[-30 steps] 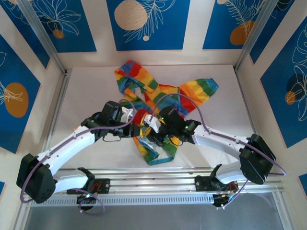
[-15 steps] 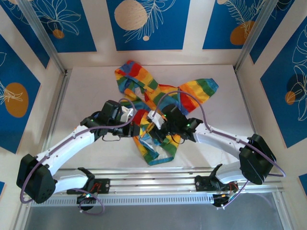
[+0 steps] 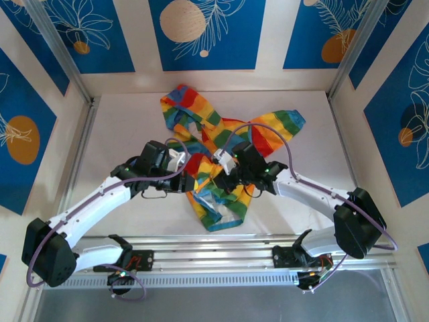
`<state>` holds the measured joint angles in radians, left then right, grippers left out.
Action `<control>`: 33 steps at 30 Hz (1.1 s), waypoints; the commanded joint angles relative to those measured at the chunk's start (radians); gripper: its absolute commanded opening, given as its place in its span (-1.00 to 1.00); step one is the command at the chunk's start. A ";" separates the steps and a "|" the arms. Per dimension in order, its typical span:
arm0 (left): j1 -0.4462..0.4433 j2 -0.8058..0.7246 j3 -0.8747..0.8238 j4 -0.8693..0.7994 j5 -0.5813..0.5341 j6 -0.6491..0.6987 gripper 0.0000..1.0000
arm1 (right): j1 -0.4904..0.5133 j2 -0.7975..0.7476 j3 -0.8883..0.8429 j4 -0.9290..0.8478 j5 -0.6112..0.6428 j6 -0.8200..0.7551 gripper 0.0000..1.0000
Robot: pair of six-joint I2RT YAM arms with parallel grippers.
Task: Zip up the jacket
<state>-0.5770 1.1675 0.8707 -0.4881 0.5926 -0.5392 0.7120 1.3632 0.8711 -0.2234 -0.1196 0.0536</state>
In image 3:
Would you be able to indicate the rainbow striped hooded jacket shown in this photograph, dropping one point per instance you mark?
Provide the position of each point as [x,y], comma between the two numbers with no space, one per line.
[218,201]

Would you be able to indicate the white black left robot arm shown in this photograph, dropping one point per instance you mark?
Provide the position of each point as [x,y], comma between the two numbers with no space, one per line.
[90,204]

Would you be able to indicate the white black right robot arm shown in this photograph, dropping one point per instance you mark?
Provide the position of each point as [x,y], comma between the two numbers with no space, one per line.
[311,194]

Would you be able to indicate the grey metal sheet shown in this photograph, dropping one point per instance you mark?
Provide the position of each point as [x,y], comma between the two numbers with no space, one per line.
[214,305]

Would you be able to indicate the aluminium mounting rail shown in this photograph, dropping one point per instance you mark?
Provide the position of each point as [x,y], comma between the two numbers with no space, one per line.
[214,258]

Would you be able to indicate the aluminium table side rail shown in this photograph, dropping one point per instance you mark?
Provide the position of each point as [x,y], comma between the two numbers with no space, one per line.
[353,161]
[75,151]

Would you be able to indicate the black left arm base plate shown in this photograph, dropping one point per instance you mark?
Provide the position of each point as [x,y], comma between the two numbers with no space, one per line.
[145,260]

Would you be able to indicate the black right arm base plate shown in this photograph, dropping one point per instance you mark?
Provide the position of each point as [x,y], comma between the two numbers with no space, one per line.
[283,256]

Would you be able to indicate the blue floral wall panel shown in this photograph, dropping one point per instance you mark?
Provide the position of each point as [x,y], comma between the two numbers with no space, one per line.
[100,33]
[378,50]
[37,43]
[23,141]
[318,33]
[214,33]
[402,134]

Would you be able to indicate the aluminium frame post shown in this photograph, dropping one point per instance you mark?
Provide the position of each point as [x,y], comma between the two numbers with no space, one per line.
[57,47]
[357,47]

